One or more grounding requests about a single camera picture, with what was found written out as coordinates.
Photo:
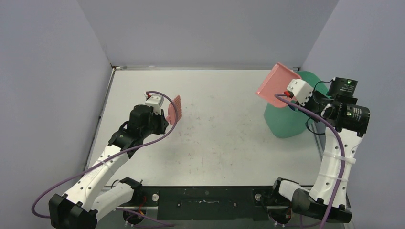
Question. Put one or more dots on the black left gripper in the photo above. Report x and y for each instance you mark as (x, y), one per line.
(163, 122)

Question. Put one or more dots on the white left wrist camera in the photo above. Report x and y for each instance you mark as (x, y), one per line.
(155, 101)

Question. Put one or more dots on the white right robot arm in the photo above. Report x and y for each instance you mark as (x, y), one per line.
(346, 124)

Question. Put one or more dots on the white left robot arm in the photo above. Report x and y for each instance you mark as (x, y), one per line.
(82, 206)

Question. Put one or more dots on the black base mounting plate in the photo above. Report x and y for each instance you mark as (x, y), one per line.
(211, 203)

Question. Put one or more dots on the pink plastic dustpan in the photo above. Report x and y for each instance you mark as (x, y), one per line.
(276, 82)

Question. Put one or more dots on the pink hand brush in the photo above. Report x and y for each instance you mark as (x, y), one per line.
(174, 111)

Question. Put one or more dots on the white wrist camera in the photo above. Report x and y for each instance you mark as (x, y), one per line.
(155, 101)
(300, 91)

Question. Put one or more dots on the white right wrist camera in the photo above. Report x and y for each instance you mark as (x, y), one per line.
(300, 91)

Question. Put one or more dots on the green plastic waste bin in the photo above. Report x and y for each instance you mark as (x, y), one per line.
(285, 122)

